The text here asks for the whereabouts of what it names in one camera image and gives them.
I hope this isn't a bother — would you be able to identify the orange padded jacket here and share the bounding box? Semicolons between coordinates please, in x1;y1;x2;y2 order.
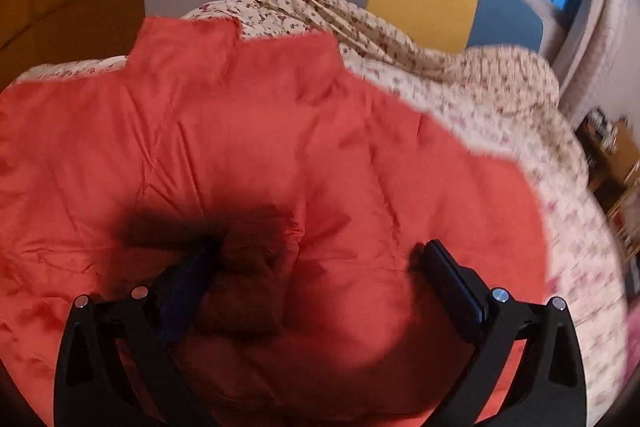
0;16;553;427

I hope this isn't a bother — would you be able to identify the wooden side table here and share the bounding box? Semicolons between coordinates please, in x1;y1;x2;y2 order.
577;114;640;190

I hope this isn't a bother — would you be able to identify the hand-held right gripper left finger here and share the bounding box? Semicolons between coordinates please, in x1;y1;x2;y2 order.
52;239;222;427

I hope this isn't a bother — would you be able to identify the floral print duvet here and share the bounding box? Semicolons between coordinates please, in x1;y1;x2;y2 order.
10;0;632;413

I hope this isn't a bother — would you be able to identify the pink cloth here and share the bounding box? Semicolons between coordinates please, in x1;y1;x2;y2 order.
622;319;640;388

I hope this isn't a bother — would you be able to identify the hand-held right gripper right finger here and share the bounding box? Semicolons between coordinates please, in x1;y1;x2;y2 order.
419;239;588;427

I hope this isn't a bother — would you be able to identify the wooden rack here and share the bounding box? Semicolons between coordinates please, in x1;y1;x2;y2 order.
606;187;640;260

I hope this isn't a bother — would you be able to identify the cluster of small bottles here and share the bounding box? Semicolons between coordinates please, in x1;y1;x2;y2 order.
582;107;621;145

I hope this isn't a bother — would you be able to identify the floral patterned curtain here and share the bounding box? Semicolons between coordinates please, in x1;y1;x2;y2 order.
555;0;621;110

